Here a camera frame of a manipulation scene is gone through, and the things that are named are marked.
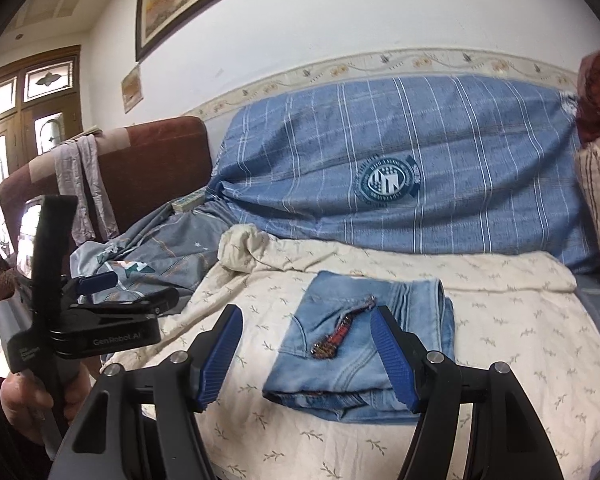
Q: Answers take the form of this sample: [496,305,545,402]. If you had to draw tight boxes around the blue striped cloth with emblem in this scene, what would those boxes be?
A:
[207,74,600,274]

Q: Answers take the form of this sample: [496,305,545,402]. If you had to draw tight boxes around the light blue denim pants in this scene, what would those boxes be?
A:
[262,270,456,424]

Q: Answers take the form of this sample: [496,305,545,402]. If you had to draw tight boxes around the small patterned box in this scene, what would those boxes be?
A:
[171,190,209,213]

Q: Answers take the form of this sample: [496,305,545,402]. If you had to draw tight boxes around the grey-blue patterned blanket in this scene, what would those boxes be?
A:
[70,197,232,312]

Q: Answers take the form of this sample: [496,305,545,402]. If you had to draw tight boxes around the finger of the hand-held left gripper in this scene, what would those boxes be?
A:
[72,287,180,317]
[70,270,120,297]

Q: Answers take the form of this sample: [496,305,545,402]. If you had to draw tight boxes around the purple hanging cloth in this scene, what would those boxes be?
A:
[53,135,120,247]

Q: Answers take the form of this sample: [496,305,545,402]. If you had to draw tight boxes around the person's left hand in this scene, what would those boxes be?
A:
[1,359,92,444]

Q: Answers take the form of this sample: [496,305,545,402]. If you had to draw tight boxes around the brown wooden headboard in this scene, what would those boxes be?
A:
[0,115,214,263]

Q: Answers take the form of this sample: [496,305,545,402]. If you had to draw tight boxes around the wooden glazed door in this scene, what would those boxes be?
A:
[0,45,84,196]

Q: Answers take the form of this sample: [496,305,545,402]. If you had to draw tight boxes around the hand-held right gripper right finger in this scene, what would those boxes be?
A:
[370,304,566,480]

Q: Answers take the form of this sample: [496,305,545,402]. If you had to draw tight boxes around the cream floral bed sheet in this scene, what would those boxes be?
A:
[100,223,600,480]

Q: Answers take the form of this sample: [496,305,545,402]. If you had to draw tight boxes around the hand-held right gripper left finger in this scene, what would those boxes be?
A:
[47,304,245,480]

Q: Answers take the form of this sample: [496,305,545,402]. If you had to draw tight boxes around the small wall poster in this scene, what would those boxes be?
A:
[121,64,142,114]

